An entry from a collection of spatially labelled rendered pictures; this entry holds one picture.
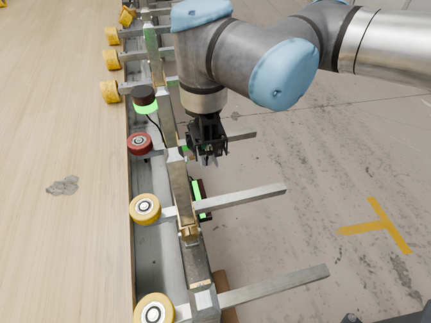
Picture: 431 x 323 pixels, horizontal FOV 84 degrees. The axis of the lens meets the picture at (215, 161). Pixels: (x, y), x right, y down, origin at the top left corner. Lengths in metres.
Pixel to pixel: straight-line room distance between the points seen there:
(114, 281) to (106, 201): 0.21
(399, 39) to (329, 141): 1.91
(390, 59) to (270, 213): 1.40
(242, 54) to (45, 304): 0.60
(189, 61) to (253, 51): 0.11
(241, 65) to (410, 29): 0.20
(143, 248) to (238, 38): 0.76
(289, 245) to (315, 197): 0.42
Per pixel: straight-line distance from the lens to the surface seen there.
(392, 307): 1.75
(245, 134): 0.88
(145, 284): 0.89
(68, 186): 0.77
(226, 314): 1.39
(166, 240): 0.92
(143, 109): 0.66
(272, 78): 0.30
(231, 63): 0.33
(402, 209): 2.09
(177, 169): 0.46
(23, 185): 0.87
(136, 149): 0.80
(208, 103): 0.43
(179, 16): 0.38
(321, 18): 0.41
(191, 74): 0.40
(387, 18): 0.41
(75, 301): 0.64
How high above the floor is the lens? 1.46
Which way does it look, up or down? 50 degrees down
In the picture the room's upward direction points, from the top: straight up
